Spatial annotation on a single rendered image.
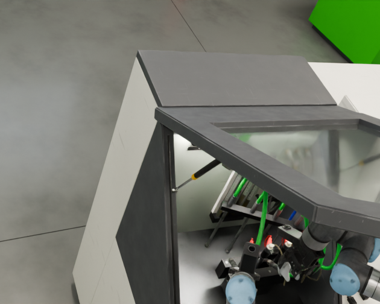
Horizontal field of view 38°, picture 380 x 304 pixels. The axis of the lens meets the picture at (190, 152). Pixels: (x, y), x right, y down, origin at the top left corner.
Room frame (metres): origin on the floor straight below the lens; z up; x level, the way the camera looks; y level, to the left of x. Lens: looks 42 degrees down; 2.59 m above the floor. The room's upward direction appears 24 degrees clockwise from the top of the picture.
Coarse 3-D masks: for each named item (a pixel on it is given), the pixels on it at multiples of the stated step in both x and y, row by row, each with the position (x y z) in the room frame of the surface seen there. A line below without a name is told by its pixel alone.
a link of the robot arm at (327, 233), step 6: (312, 228) 1.11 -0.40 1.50; (318, 228) 1.10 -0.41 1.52; (324, 228) 1.10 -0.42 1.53; (330, 228) 1.09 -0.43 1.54; (312, 234) 1.10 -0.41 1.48; (318, 234) 1.10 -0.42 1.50; (324, 234) 1.09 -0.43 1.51; (330, 234) 1.09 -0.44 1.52; (336, 234) 1.09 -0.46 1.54; (342, 234) 1.09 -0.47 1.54; (318, 240) 1.09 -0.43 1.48; (324, 240) 1.10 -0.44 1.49; (330, 240) 1.11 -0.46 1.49; (336, 240) 1.09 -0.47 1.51
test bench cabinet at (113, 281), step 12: (108, 264) 1.32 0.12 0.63; (120, 264) 1.25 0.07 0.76; (108, 276) 1.29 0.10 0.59; (120, 276) 1.22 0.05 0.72; (108, 288) 1.26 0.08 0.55; (120, 288) 1.20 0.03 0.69; (96, 300) 1.31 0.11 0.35; (108, 300) 1.24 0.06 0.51; (120, 300) 1.17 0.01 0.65; (132, 300) 1.12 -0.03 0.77
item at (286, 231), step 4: (280, 228) 1.19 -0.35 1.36; (284, 228) 1.19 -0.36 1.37; (288, 228) 1.20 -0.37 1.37; (292, 228) 1.21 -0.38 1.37; (280, 232) 1.18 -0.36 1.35; (284, 232) 1.18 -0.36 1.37; (288, 232) 1.17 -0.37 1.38; (292, 232) 1.18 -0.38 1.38; (296, 232) 1.18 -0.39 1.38; (300, 232) 1.19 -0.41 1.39; (284, 236) 1.17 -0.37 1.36; (288, 236) 1.16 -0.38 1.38; (292, 236) 1.15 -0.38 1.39; (296, 236) 1.15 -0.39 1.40; (288, 240) 1.15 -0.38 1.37; (292, 240) 1.15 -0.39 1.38; (296, 240) 1.14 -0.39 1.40; (296, 244) 1.13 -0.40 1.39; (300, 244) 1.13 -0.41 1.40
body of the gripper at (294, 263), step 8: (288, 248) 1.14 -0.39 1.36; (296, 248) 1.14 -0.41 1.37; (304, 248) 1.10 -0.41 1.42; (288, 256) 1.12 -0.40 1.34; (296, 256) 1.11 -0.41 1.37; (304, 256) 1.11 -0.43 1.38; (312, 256) 1.09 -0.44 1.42; (320, 256) 1.09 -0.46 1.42; (296, 264) 1.09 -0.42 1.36; (304, 264) 1.09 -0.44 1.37; (312, 264) 1.09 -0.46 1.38; (296, 272) 1.09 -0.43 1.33; (304, 272) 1.10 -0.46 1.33; (312, 272) 1.11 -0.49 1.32
